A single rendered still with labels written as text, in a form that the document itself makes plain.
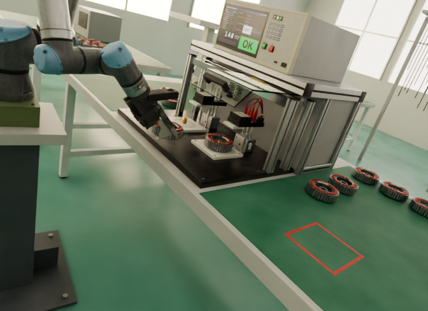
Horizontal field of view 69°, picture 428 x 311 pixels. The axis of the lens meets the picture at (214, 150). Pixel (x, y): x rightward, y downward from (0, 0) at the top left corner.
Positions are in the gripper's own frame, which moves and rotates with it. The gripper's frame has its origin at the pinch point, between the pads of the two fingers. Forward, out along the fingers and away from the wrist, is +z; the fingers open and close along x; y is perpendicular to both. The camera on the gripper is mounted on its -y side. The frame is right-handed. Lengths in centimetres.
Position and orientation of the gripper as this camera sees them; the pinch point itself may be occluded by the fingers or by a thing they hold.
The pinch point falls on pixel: (169, 129)
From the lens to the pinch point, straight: 113.1
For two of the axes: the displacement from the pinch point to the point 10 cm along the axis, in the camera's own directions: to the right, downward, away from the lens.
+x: 6.1, 4.7, -6.4
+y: -7.4, 6.3, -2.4
